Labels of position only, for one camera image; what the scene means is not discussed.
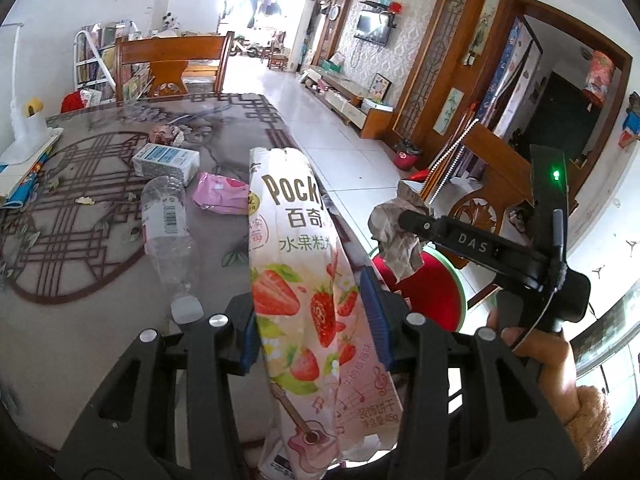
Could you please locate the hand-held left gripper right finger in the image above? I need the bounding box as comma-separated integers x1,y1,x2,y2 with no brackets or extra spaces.
359,266,583,480

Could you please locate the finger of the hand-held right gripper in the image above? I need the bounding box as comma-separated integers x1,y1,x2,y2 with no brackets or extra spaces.
398,209,551,291

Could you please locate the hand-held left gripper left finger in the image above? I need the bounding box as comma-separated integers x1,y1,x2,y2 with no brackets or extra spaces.
55,294,261,480

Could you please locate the red bin with green rim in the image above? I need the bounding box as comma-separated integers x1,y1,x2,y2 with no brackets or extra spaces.
370,247,469,334

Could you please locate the brown paper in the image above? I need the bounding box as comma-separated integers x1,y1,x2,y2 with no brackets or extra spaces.
368,182,434,284

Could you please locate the pink strawberry snack packet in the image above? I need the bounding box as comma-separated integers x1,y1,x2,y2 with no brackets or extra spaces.
247,146,406,479

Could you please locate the person's right hand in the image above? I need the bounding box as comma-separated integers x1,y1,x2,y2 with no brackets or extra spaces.
487,310,579,426

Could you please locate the carved wooden chair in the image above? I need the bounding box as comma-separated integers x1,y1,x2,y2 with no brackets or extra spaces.
422,122,552,307

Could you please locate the dark door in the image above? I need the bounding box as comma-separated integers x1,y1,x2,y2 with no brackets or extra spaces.
520,72,601,171

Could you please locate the red bucket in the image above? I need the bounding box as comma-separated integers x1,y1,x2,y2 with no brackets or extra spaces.
393,140,424,170

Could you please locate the clear plastic bottle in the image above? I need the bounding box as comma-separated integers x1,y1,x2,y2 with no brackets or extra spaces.
141,176,205,325

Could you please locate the red hanging lantern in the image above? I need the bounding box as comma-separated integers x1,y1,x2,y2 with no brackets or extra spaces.
585,50,616,109

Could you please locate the pink plastic packet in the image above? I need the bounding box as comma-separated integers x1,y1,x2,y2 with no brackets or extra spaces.
192,172,251,216

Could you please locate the television cabinet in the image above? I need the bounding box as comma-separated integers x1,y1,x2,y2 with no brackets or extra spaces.
302,65,396,140

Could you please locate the wooden lattice partition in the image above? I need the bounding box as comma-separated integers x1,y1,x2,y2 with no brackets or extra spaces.
390,0,507,147

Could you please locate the white and blue milk carton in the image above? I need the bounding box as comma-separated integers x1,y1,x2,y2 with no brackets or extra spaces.
131,143,201,186

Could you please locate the crumpled patterned wrapper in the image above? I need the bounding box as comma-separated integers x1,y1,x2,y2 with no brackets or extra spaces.
149,124,186,147

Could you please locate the colourful picture book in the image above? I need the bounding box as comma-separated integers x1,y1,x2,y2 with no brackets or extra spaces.
0,127,64,209

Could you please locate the wooden dining chair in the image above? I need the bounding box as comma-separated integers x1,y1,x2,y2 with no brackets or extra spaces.
114,31,236,106

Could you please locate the children's tricycle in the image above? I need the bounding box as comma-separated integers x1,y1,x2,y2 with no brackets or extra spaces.
232,35,266,59

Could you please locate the white desk lamp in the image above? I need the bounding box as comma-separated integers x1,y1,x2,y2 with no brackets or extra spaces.
0,22,64,166

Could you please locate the white beaded string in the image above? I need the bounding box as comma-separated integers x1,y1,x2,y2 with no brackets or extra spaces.
422,117,481,206

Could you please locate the wall television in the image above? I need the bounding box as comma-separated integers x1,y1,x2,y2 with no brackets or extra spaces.
354,14,392,46

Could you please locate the white wire rack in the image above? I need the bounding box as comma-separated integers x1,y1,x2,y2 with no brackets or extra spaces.
74,27,121,91

